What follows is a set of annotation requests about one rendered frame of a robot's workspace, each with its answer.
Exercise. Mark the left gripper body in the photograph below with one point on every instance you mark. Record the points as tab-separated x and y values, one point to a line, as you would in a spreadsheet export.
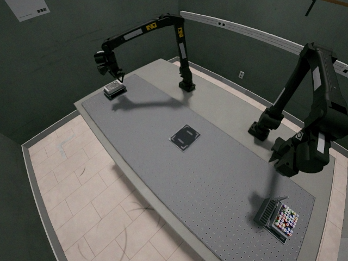
276	146

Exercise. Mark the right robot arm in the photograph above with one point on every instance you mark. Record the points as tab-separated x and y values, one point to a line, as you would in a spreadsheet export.
166	19

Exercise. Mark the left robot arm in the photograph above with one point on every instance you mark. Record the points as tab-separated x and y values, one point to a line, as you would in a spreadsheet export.
327	121

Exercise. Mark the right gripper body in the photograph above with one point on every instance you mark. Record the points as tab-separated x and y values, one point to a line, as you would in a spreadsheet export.
118	69

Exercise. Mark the white grid rack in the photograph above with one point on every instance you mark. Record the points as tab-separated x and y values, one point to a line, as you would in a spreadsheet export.
110	88

